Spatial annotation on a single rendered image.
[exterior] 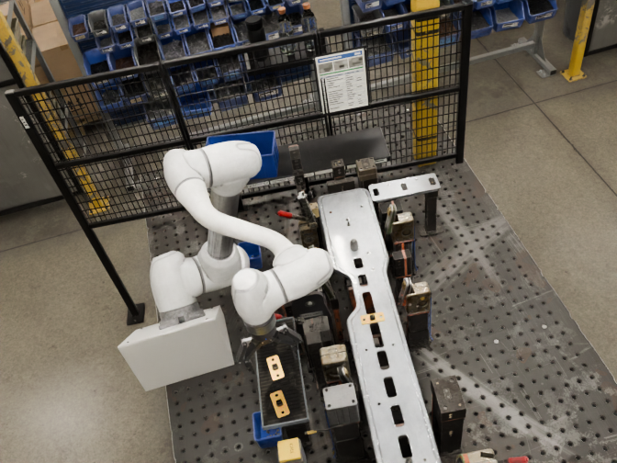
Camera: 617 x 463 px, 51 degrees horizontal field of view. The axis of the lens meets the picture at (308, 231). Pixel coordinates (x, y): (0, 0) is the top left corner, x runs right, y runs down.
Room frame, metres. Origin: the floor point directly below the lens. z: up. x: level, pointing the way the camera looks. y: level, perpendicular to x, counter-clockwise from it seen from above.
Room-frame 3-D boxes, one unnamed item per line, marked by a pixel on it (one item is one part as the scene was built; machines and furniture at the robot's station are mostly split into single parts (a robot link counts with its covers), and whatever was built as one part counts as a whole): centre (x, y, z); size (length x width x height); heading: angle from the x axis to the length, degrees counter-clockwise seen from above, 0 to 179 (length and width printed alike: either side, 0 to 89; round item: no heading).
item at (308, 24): (2.40, -0.17, 1.53); 0.06 x 0.06 x 0.20
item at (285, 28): (2.40, -0.07, 1.53); 0.06 x 0.06 x 0.20
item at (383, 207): (1.83, -0.35, 0.84); 0.11 x 0.10 x 0.28; 90
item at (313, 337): (1.20, 0.05, 0.90); 0.05 x 0.05 x 0.40; 0
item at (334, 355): (1.13, -0.01, 0.89); 0.13 x 0.11 x 0.38; 90
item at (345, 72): (2.31, -0.27, 1.30); 0.23 x 0.02 x 0.31; 90
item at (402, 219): (1.70, -0.37, 0.87); 0.12 x 0.09 x 0.35; 90
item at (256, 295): (1.08, 0.17, 1.54); 0.13 x 0.11 x 0.16; 109
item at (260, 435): (1.08, 0.28, 0.74); 0.11 x 0.10 x 0.09; 0
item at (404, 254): (1.56, -0.33, 0.84); 0.11 x 0.08 x 0.29; 90
